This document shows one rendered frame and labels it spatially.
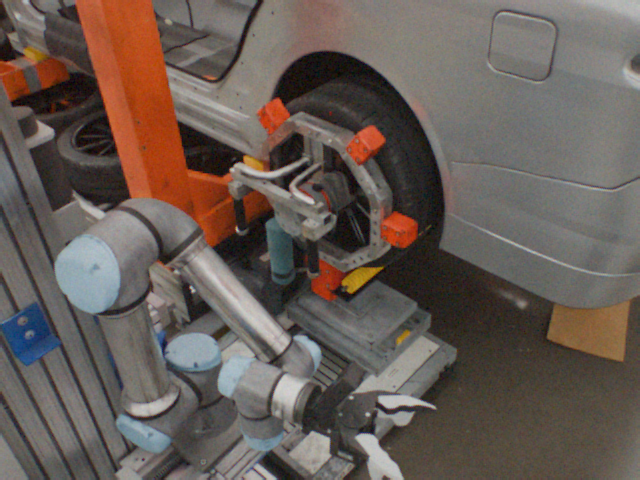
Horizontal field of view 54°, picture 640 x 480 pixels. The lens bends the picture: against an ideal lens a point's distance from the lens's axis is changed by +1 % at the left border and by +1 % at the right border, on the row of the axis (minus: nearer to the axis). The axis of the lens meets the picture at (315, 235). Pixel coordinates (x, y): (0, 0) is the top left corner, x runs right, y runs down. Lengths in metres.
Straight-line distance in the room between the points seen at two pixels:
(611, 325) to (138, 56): 2.21
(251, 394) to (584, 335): 2.09
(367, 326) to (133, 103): 1.23
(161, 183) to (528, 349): 1.66
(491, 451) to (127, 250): 1.76
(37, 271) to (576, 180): 1.26
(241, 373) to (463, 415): 1.61
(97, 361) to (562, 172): 1.20
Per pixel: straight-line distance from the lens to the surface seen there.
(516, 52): 1.66
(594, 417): 2.70
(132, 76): 2.04
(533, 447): 2.56
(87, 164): 3.28
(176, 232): 1.13
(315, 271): 1.96
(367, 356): 2.54
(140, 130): 2.11
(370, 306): 2.60
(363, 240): 2.24
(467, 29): 1.71
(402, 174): 1.95
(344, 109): 1.99
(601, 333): 3.00
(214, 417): 1.51
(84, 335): 1.40
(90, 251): 1.05
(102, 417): 1.56
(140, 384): 1.27
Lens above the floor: 2.07
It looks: 38 degrees down
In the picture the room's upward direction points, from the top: 4 degrees counter-clockwise
